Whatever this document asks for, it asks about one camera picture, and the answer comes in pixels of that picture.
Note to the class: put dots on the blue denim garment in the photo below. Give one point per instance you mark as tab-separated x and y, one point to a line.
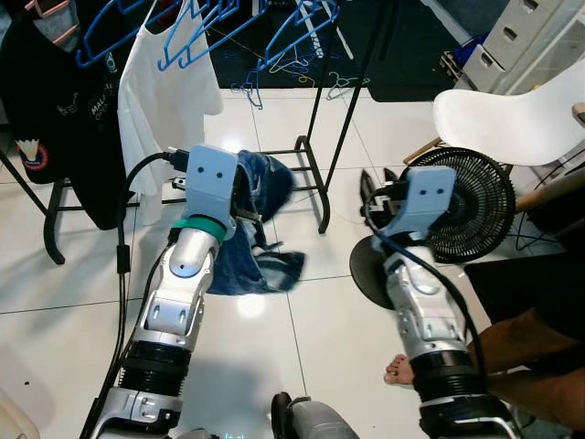
265	274

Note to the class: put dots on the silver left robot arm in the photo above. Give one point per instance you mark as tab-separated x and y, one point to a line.
174	302

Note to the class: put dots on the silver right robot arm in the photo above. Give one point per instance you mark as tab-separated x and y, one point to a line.
425	311

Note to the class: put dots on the dark blue plastic hanger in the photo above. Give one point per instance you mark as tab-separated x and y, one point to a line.
249	91

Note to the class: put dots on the green plastic hanger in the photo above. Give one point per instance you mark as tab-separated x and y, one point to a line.
347	89

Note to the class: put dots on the pale teal plastic hanger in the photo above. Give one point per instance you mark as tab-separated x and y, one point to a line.
294	66

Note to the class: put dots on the pink hanger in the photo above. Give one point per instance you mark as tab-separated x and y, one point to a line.
60	35

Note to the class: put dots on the black metal clothes rack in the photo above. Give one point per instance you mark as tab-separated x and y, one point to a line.
324	197

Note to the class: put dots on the black floor fan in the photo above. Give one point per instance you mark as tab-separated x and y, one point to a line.
475	206

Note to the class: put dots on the white t-shirt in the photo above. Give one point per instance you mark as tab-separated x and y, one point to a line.
169	101

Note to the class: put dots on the white plastic chair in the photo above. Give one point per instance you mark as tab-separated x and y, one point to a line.
512	119

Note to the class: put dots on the person in dark shorts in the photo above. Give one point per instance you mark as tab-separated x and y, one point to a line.
521	343

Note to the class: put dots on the white drawer cabinet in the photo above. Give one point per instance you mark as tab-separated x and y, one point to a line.
530	37

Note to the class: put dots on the grey right robot leg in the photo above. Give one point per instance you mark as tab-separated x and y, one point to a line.
320	421

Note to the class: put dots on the grey robot leg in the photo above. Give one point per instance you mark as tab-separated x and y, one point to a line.
208	434
320	421

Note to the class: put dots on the grey left robot leg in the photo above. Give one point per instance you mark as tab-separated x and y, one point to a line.
208	434

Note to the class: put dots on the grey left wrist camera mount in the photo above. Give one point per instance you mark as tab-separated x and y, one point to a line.
210	178

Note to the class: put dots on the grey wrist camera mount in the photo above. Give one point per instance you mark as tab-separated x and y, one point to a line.
210	178
425	197

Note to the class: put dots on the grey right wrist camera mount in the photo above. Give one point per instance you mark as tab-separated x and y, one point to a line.
425	197

